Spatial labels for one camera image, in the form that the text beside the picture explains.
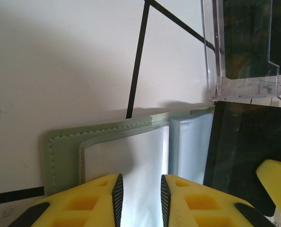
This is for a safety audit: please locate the green leather card holder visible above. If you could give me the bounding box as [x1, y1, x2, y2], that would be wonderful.
[40, 105, 216, 227]

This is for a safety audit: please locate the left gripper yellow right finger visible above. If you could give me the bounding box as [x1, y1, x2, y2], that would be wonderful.
[160, 174, 277, 227]

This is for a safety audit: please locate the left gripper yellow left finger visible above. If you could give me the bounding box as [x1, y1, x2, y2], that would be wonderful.
[9, 174, 124, 227]

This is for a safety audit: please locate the black card stack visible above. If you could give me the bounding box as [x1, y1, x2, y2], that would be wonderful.
[221, 0, 281, 80]

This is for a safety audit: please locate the clear acrylic card box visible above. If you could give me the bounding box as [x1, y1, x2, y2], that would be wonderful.
[200, 0, 281, 102]

